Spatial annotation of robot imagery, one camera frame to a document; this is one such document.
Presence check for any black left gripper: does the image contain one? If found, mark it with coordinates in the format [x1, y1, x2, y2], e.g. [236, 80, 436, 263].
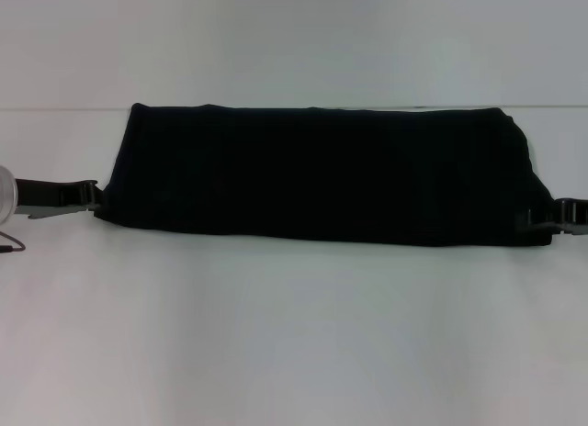
[16, 177, 107, 219]

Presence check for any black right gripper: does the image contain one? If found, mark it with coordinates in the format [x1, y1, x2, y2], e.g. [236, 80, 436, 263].
[514, 197, 588, 238]

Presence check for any black shirt with FREE print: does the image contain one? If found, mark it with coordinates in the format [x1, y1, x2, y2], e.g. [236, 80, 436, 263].
[94, 103, 560, 249]

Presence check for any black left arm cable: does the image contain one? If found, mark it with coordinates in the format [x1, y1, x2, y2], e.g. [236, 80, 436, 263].
[0, 230, 27, 256]

